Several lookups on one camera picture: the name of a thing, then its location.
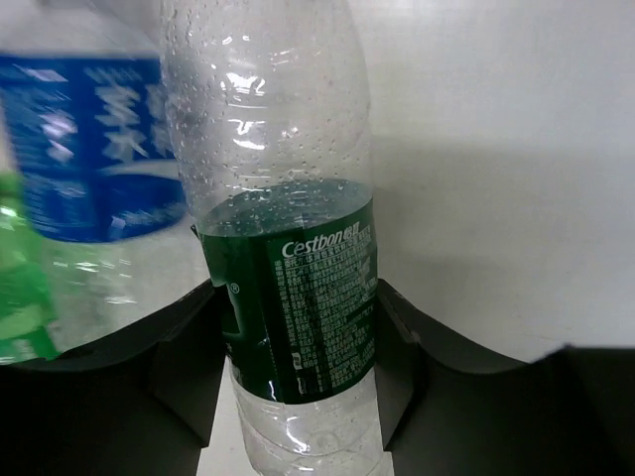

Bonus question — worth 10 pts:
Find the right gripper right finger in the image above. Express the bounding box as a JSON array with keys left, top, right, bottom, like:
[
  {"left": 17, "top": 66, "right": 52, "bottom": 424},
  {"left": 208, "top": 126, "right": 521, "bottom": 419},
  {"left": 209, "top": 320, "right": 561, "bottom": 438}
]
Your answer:
[{"left": 376, "top": 282, "right": 634, "bottom": 475}]

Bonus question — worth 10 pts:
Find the green soda bottle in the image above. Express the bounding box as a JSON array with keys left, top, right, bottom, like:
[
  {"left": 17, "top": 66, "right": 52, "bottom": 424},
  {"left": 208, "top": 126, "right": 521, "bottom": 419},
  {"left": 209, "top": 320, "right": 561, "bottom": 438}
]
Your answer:
[{"left": 1, "top": 172, "right": 59, "bottom": 365}]

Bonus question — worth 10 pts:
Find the blue label water bottle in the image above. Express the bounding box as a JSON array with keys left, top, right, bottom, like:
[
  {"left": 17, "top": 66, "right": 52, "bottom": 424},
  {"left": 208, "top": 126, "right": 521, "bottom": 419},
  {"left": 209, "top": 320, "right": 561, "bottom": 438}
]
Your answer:
[{"left": 1, "top": 51, "right": 205, "bottom": 349}]

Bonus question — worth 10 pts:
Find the green label water bottle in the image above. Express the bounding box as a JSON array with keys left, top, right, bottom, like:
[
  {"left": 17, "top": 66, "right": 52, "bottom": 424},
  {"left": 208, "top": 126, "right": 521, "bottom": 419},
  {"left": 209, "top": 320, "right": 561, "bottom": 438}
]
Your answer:
[{"left": 160, "top": 1, "right": 390, "bottom": 475}]

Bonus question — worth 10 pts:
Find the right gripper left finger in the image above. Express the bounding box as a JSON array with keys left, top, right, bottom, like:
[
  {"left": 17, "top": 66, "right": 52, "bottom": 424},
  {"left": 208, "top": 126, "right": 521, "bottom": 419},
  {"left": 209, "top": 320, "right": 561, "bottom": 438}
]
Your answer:
[{"left": 1, "top": 283, "right": 230, "bottom": 475}]

